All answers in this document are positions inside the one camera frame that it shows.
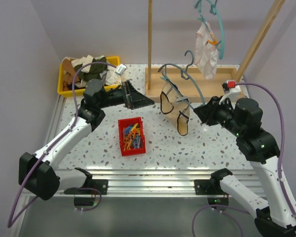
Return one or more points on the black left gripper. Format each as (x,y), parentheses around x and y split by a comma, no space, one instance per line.
(135,99)

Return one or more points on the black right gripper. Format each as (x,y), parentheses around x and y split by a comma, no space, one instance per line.
(206,112)

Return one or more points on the blue clothespin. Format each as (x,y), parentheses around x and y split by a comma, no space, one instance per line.
(180,99)

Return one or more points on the beige underwear black trim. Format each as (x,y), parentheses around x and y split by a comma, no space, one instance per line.
(176,113)

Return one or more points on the grey-blue clothes hanger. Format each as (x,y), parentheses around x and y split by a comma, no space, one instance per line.
(186,84)

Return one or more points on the white pink-trimmed underwear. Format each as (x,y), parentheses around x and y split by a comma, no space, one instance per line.
(205,56)

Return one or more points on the orange clothespin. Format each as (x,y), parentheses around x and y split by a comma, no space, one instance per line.
(212,40)

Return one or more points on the teal clothes hanger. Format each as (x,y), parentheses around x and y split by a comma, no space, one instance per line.
(214,27)

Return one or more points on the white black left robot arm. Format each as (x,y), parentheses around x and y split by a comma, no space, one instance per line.
(37,172)

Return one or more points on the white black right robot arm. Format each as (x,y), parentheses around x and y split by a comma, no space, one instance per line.
(272,216)

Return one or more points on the red plastic bin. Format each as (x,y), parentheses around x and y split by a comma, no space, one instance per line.
(122,123)

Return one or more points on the pile of coloured clothespins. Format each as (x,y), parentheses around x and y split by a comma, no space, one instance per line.
(132,137)

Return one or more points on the yellow plastic laundry tray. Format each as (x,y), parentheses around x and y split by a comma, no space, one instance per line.
(79,71)

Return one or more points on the pile of mixed clothes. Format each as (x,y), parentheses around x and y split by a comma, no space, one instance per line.
(96,71)

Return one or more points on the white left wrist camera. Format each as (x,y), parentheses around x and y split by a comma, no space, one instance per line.
(120,69)

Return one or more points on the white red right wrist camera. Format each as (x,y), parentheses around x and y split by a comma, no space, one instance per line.
(231,91)

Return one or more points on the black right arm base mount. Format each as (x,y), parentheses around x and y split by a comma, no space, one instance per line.
(207,184)

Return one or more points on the aluminium rail frame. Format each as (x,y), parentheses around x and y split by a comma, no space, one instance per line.
(171,162)

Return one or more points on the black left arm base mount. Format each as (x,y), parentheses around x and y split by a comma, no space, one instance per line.
(81,182)

